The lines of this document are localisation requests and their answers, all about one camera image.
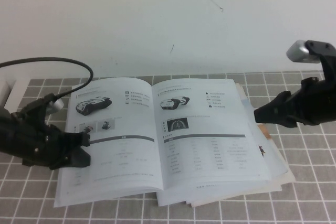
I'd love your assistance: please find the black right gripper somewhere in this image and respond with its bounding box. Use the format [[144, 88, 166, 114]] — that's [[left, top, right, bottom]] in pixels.
[[253, 76, 336, 128]]

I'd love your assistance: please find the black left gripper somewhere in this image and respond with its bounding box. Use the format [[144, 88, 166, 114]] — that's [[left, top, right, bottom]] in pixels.
[[10, 103, 92, 170]]

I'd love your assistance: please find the white product catalogue book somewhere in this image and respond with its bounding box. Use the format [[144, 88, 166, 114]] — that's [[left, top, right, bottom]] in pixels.
[[54, 77, 272, 209]]

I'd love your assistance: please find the grey white-checked tablecloth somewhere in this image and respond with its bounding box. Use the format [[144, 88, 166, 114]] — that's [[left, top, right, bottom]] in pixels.
[[0, 69, 336, 224]]

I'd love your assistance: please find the white brochure with web address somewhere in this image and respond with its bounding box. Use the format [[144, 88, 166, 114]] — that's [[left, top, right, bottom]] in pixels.
[[156, 83, 289, 207]]

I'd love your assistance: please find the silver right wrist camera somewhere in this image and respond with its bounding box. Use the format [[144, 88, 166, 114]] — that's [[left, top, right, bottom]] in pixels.
[[285, 39, 320, 64]]

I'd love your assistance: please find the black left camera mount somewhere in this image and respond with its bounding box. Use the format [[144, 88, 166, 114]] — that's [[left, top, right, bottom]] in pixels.
[[24, 93, 55, 117]]

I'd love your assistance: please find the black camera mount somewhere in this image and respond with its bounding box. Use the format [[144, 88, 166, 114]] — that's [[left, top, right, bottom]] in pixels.
[[24, 93, 55, 117], [305, 39, 336, 83]]

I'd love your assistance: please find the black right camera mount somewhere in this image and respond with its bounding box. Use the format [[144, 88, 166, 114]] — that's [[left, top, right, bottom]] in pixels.
[[305, 39, 336, 83]]

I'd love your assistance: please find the black left camera cable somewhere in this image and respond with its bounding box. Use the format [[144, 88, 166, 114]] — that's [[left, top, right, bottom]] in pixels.
[[0, 56, 95, 102]]

